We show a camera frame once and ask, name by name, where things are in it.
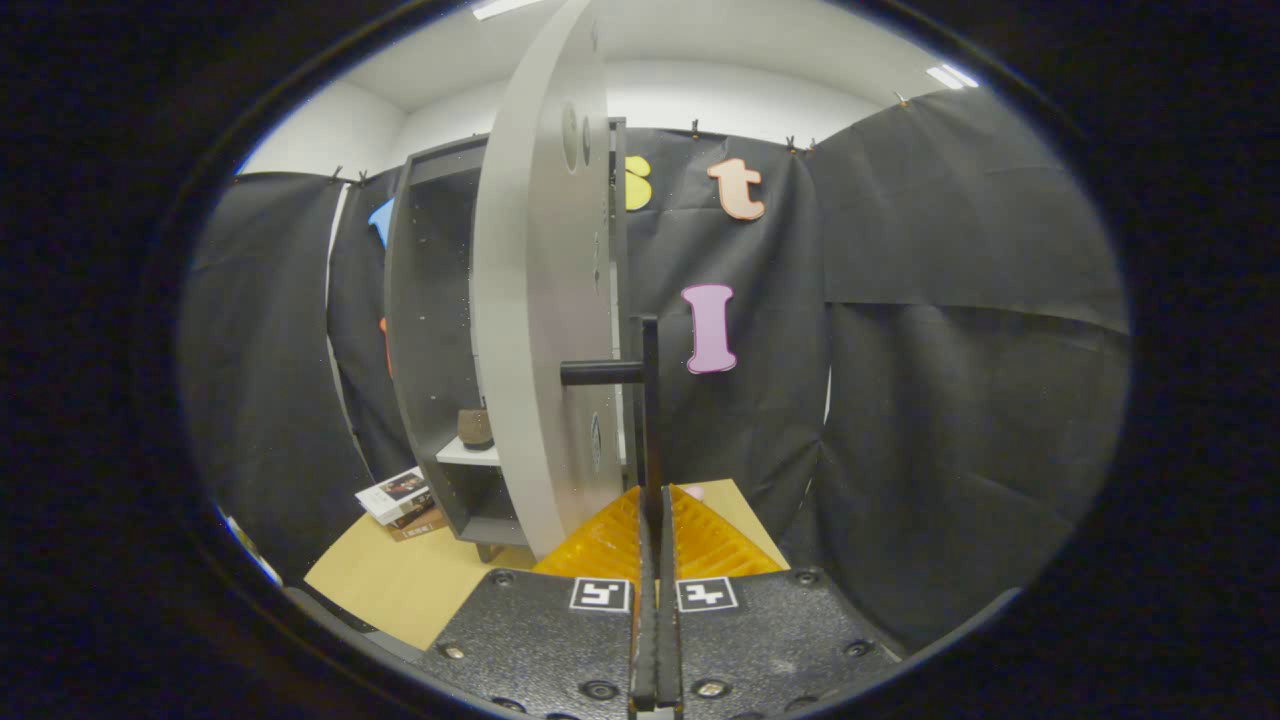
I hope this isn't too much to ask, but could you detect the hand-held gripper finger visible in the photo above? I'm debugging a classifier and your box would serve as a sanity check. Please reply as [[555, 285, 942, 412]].
[[415, 486, 661, 720], [658, 485, 903, 720]]

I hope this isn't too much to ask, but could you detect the black door handle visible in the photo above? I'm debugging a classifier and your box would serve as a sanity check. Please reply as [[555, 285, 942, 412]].
[[560, 315, 663, 501]]

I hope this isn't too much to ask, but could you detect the grey shoe cabinet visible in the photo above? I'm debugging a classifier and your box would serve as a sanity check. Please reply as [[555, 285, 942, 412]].
[[385, 117, 631, 563]]

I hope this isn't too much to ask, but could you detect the brown book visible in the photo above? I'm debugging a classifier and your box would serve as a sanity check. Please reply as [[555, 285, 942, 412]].
[[385, 505, 449, 543]]

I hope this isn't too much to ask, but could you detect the white book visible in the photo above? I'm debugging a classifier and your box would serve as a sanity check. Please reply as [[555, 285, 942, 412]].
[[355, 466, 433, 526]]

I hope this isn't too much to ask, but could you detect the blue white printed panel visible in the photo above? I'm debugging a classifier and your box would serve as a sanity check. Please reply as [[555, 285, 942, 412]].
[[220, 512, 286, 589]]

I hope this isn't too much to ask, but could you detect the black backdrop cloth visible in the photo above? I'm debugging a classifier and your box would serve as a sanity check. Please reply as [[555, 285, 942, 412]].
[[178, 88, 1133, 651]]

